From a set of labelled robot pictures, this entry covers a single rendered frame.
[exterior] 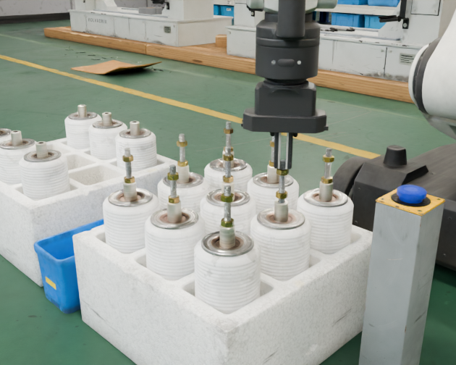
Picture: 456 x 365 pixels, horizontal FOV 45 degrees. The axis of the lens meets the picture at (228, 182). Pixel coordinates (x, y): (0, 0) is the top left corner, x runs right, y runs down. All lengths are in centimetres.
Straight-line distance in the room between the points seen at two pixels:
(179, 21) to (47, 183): 307
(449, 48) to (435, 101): 9
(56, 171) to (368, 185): 67
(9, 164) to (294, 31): 77
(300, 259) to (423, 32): 223
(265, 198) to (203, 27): 339
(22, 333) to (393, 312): 65
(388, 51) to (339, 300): 218
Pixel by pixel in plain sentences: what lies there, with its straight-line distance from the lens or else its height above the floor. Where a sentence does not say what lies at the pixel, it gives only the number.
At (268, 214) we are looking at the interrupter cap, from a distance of 87.
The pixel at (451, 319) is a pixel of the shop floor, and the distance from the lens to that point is 114.
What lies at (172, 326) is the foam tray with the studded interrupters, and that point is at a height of 13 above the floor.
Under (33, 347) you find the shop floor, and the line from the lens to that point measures 105.
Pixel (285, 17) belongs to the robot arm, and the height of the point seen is 56.
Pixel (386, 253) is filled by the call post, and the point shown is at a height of 24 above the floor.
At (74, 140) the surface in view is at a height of 20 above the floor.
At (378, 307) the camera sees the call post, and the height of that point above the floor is 15.
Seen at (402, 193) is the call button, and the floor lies 33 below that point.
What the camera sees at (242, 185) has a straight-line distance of 106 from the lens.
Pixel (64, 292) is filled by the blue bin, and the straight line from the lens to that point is 109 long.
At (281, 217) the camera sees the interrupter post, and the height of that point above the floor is 26.
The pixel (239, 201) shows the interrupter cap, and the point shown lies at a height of 25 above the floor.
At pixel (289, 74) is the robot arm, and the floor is 48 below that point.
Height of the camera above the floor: 62
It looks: 21 degrees down
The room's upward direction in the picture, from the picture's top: straight up
